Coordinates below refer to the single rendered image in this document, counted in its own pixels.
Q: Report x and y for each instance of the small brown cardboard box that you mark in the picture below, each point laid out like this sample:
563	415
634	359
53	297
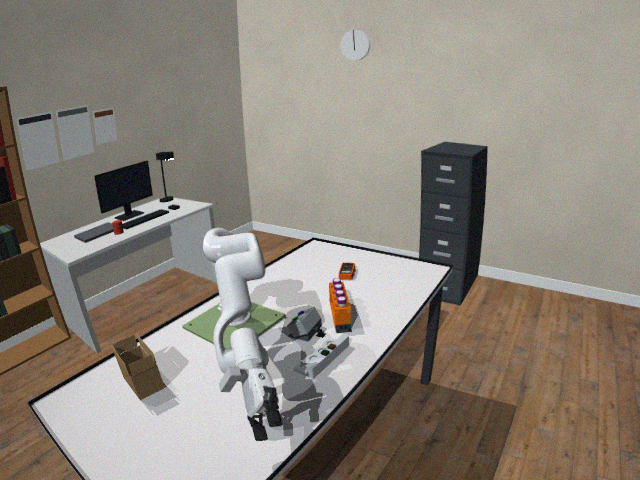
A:
146	379

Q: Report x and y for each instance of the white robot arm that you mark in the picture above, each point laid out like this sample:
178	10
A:
242	261

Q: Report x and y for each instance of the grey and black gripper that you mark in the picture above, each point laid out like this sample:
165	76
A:
253	392

